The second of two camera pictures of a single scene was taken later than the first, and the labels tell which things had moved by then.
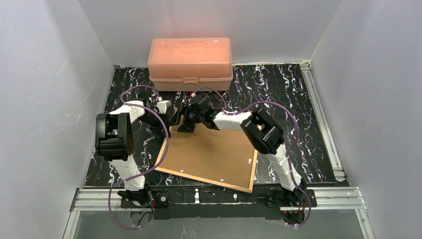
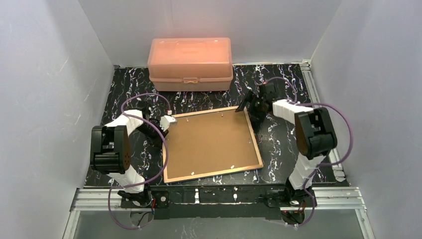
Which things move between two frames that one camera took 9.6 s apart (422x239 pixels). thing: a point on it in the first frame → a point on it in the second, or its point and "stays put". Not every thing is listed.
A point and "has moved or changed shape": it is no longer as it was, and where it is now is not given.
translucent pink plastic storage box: (190, 64) stays put
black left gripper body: (165, 119) → (158, 131)
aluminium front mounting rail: (349, 198) stays put
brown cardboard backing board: (224, 156) has moved or changed shape
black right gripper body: (188, 120) → (254, 103)
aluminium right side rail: (335, 160) stays put
